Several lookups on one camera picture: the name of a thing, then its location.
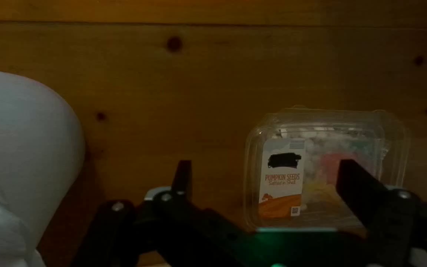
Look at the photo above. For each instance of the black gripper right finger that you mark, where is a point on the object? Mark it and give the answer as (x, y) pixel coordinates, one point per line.
(359, 187)

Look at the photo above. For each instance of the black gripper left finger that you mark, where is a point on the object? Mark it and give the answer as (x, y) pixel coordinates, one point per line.
(184, 178)

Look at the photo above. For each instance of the clear plastic food container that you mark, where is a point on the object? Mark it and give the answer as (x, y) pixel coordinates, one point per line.
(322, 216)

